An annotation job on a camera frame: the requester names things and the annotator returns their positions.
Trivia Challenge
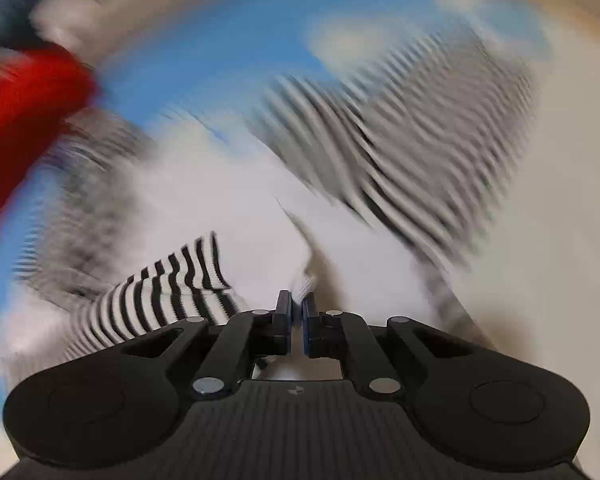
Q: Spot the black white striped garment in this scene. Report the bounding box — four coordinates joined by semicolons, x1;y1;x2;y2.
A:
3;26;535;384

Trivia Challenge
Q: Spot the red folded blanket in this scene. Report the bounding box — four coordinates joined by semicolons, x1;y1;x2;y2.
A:
0;44;97;211

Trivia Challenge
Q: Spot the blue white patterned bedsheet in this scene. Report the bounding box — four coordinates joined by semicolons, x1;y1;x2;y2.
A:
0;0;600;478

